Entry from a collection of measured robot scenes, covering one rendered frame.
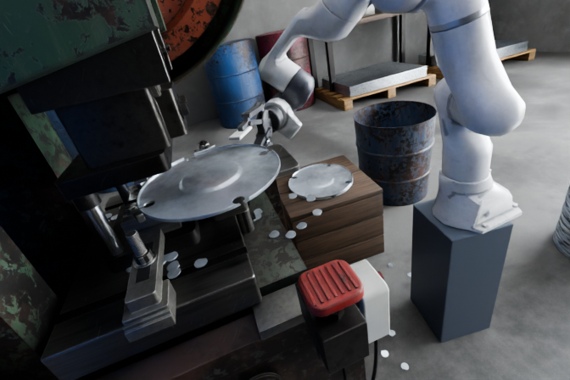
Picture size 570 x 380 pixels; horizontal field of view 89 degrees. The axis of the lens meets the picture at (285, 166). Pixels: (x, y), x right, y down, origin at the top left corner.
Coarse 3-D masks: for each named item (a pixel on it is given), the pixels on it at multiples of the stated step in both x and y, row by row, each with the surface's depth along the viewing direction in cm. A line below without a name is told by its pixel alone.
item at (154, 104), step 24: (120, 96) 43; (144, 96) 44; (168, 96) 47; (72, 120) 42; (96, 120) 43; (120, 120) 44; (144, 120) 45; (168, 120) 48; (96, 144) 44; (120, 144) 45; (144, 144) 46; (168, 144) 48
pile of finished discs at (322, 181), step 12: (312, 168) 143; (324, 168) 141; (336, 168) 139; (300, 180) 135; (312, 180) 132; (324, 180) 130; (336, 180) 129; (348, 180) 128; (300, 192) 126; (312, 192) 125; (324, 192) 123; (336, 192) 121
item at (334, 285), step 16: (304, 272) 37; (320, 272) 36; (336, 272) 36; (352, 272) 35; (304, 288) 34; (320, 288) 34; (336, 288) 34; (352, 288) 33; (320, 304) 32; (336, 304) 32; (352, 304) 33
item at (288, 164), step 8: (280, 144) 69; (264, 152) 66; (280, 152) 65; (280, 160) 61; (288, 160) 60; (296, 160) 60; (280, 168) 58; (288, 168) 57; (296, 168) 58; (280, 176) 57; (240, 200) 59; (240, 208) 59; (248, 208) 61; (216, 216) 58; (224, 216) 59; (240, 216) 60; (248, 216) 61; (240, 224) 61; (248, 224) 62; (248, 232) 62
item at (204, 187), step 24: (240, 144) 71; (192, 168) 65; (216, 168) 61; (240, 168) 60; (264, 168) 59; (144, 192) 59; (168, 192) 57; (192, 192) 55; (216, 192) 54; (240, 192) 52; (168, 216) 49; (192, 216) 48
